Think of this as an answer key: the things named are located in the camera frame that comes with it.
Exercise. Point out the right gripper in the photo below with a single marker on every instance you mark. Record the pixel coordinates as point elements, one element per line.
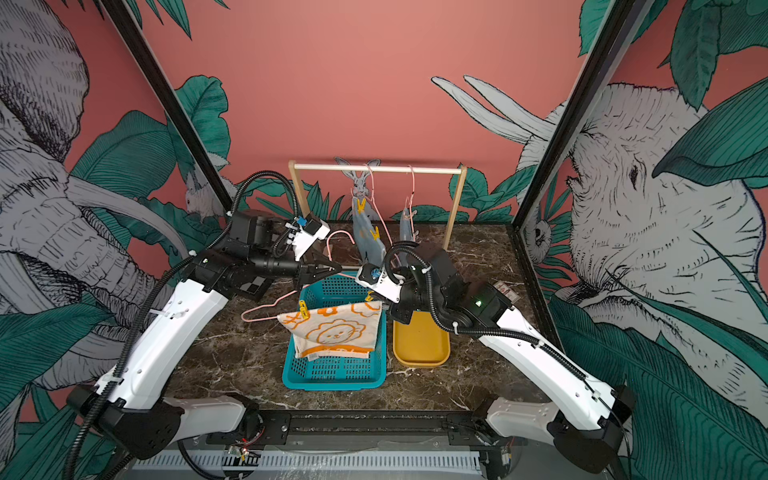
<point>398,316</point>

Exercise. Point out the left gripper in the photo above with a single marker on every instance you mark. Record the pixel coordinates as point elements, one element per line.
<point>312,272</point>

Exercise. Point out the pink wire hanger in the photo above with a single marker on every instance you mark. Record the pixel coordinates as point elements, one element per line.
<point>245,315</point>

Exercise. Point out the white orange lion towel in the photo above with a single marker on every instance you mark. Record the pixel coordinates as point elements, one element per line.
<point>349,331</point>

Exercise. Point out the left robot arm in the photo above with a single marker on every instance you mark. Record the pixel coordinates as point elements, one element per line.
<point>128,404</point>

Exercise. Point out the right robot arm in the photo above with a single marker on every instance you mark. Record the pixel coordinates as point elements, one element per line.
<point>584,417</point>

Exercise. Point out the pink hanger middle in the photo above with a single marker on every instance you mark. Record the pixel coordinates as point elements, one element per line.
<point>370,165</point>

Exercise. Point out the pink hanger right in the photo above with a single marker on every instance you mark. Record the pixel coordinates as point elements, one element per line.
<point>409,199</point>

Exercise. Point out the yellow plastic tray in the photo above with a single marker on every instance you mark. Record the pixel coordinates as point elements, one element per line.
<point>421,343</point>

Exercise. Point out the blue towel right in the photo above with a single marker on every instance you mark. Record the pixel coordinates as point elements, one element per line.
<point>407,234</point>

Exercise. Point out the small card box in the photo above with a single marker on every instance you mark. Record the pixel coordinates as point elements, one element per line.
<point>508,292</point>

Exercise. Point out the teal plastic basket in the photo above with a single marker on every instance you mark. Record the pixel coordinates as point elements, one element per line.
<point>336,373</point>

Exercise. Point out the wooden clothes rack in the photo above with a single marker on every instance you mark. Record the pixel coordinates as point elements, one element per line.
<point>295,168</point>

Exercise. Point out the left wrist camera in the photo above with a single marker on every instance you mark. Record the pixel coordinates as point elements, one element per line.
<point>304,232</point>

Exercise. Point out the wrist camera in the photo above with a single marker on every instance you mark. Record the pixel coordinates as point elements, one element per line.
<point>304,232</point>
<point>377,280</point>

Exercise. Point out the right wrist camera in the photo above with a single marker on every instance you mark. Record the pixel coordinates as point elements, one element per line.
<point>377,280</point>

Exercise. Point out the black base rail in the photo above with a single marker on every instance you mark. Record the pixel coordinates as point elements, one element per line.
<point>461,428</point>

